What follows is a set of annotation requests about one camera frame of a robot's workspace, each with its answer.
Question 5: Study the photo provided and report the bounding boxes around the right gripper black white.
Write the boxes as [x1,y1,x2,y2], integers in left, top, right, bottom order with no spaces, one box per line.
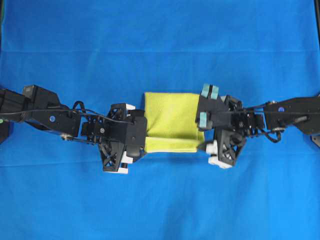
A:
[195,83,265,169]

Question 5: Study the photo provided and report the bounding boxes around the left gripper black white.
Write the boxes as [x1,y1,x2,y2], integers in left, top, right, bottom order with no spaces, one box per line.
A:
[80,103,148,174]

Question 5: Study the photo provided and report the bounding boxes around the yellow-green square towel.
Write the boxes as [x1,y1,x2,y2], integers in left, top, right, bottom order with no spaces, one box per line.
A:
[144,92,205,154]

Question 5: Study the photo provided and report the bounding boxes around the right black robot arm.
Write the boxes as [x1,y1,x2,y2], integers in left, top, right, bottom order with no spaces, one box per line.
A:
[195,84,320,169]

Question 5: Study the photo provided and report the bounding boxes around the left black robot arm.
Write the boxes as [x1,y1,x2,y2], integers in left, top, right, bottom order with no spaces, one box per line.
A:
[0,85,147,174]

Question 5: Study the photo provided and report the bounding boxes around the blue table cloth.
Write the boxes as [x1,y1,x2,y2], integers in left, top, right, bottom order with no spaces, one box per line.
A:
[0,0,320,240]

